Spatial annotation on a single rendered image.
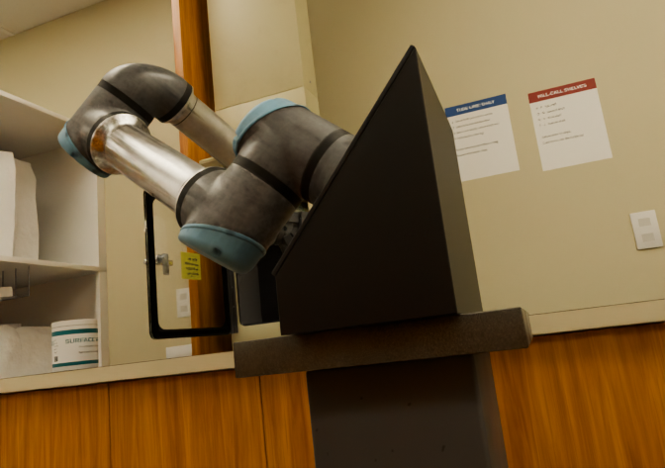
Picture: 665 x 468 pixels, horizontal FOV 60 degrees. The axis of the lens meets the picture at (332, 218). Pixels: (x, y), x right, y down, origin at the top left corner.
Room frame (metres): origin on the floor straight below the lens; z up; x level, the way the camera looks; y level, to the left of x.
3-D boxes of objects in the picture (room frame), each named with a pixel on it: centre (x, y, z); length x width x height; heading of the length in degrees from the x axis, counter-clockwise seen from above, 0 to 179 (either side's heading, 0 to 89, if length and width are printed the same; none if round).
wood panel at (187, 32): (1.92, 0.35, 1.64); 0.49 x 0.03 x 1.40; 160
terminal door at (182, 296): (1.60, 0.41, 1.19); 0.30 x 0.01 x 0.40; 151
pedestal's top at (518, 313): (0.78, -0.07, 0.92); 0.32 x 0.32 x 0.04; 72
